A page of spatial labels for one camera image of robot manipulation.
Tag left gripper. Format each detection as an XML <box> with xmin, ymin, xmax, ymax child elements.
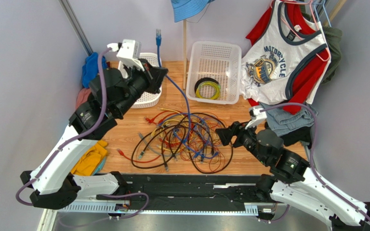
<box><xmin>115</xmin><ymin>59</ymin><xmax>169</xmax><ymax>118</ymax></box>

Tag blue ethernet cable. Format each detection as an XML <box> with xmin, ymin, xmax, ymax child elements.
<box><xmin>155</xmin><ymin>28</ymin><xmax>218</xmax><ymax>161</ymax></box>

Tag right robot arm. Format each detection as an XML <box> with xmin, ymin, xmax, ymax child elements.
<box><xmin>216</xmin><ymin>122</ymin><xmax>370</xmax><ymax>231</ymax></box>

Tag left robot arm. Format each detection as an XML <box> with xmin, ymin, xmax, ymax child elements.
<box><xmin>20</xmin><ymin>59</ymin><xmax>168</xmax><ymax>210</ymax></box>

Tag left white basket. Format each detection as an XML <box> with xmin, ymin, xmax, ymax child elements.
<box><xmin>118</xmin><ymin>52</ymin><xmax>162</xmax><ymax>109</ymax></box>

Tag white basket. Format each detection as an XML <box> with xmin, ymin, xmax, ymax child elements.
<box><xmin>118</xmin><ymin>52</ymin><xmax>162</xmax><ymax>109</ymax></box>
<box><xmin>186</xmin><ymin>41</ymin><xmax>241</xmax><ymax>104</ymax></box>

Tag folded blue jeans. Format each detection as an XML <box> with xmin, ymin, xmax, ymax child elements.
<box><xmin>266</xmin><ymin>106</ymin><xmax>314</xmax><ymax>136</ymax></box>

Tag blue cloth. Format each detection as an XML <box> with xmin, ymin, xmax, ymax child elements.
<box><xmin>82</xmin><ymin>52</ymin><xmax>99</xmax><ymax>88</ymax></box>

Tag black garment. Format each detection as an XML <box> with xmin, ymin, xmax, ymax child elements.
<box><xmin>279</xmin><ymin>127</ymin><xmax>312</xmax><ymax>146</ymax></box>

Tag pink cloth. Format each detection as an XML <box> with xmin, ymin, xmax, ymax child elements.
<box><xmin>75</xmin><ymin>88</ymin><xmax>91</xmax><ymax>109</ymax></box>

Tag white motorcycle tank top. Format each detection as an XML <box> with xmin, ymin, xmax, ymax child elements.
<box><xmin>239</xmin><ymin>0</ymin><xmax>330</xmax><ymax>115</ymax></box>

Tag right white basket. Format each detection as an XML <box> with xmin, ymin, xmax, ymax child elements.
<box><xmin>186</xmin><ymin>41</ymin><xmax>241</xmax><ymax>104</ymax></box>

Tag blue bucket hat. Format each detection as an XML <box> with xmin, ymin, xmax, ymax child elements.
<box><xmin>171</xmin><ymin>0</ymin><xmax>213</xmax><ymax>23</ymax></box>

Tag yellow cloth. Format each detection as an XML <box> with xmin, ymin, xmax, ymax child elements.
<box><xmin>70</xmin><ymin>141</ymin><xmax>108</xmax><ymax>176</ymax></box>

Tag aluminium corner profile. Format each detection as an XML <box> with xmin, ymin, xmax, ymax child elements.
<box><xmin>59</xmin><ymin>0</ymin><xmax>93</xmax><ymax>55</ymax></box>

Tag green garment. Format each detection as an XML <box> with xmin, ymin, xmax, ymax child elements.
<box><xmin>294</xmin><ymin>13</ymin><xmax>343</xmax><ymax>84</ymax></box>

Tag long black cable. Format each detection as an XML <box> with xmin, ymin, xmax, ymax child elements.
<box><xmin>131</xmin><ymin>112</ymin><xmax>234</xmax><ymax>175</ymax></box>

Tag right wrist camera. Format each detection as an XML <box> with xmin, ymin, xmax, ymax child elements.
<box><xmin>245</xmin><ymin>105</ymin><xmax>267</xmax><ymax>129</ymax></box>

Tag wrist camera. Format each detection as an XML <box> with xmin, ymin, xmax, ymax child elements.
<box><xmin>245</xmin><ymin>105</ymin><xmax>267</xmax><ymax>129</ymax></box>
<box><xmin>107</xmin><ymin>39</ymin><xmax>145</xmax><ymax>71</ymax></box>

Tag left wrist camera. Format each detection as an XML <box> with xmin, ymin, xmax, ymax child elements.
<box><xmin>107</xmin><ymin>39</ymin><xmax>145</xmax><ymax>71</ymax></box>

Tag thin coloured wire tangle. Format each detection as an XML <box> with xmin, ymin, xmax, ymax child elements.
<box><xmin>159</xmin><ymin>112</ymin><xmax>230</xmax><ymax>172</ymax></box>

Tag red ethernet cable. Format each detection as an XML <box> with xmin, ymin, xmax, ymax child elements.
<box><xmin>117</xmin><ymin>110</ymin><xmax>185</xmax><ymax>164</ymax></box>

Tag yellow ethernet cable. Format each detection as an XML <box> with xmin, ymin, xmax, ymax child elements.
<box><xmin>151</xmin><ymin>108</ymin><xmax>205</xmax><ymax>151</ymax></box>

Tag yellow green wire coil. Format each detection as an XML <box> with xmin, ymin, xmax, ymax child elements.
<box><xmin>195</xmin><ymin>81</ymin><xmax>221</xmax><ymax>100</ymax></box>

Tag black wire coil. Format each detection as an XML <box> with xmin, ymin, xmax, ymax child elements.
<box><xmin>194</xmin><ymin>77</ymin><xmax>221</xmax><ymax>93</ymax></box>

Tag grey ethernet cable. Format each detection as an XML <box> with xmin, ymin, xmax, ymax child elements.
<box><xmin>137</xmin><ymin>132</ymin><xmax>170</xmax><ymax>160</ymax></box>

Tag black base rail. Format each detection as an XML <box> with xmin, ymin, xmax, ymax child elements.
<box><xmin>95</xmin><ymin>173</ymin><xmax>278</xmax><ymax>216</ymax></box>

